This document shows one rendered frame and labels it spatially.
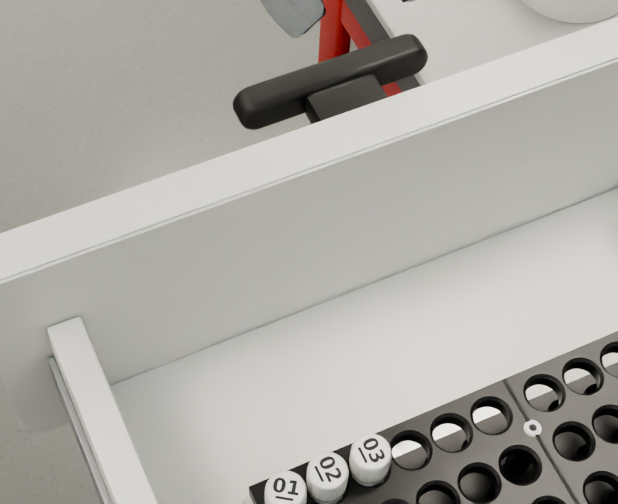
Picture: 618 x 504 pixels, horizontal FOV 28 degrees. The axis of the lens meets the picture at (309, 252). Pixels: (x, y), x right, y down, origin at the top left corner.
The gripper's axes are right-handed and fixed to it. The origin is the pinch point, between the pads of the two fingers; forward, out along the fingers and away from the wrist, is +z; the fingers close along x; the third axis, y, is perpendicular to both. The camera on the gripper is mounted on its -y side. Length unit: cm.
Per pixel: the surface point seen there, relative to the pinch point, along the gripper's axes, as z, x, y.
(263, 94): 5.3, 2.7, 1.7
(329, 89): 5.4, 0.4, 1.1
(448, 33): 20.5, -12.5, 13.1
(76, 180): 97, 1, 66
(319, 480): 5.3, 6.7, -12.2
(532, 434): 6.5, -0.2, -13.0
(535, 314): 12.9, -5.2, -6.6
